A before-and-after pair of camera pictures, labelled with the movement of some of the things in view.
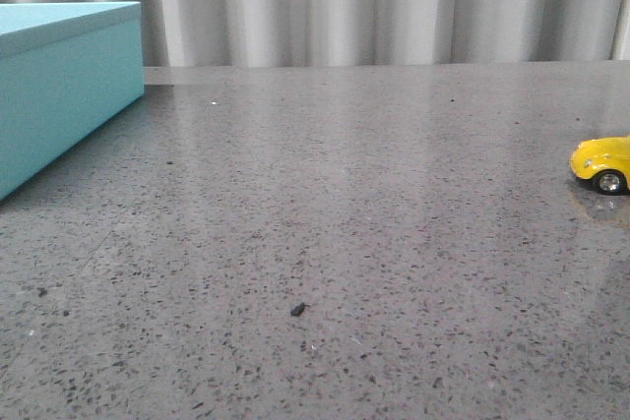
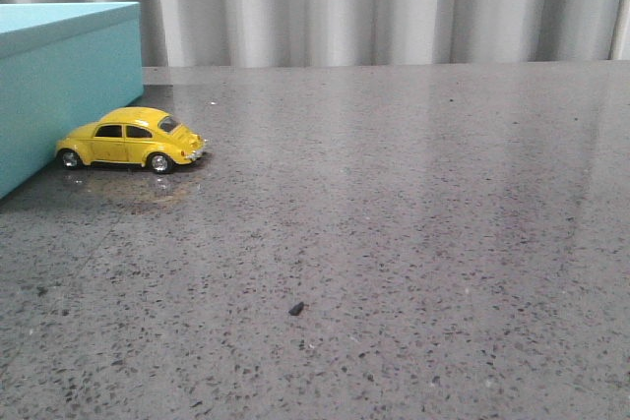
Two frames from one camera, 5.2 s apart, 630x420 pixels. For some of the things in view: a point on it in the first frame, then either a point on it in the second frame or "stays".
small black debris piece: x=298 y=309 stays
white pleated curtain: x=337 y=6 stays
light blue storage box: x=66 y=69 stays
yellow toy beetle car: x=605 y=160 -> x=132 y=135
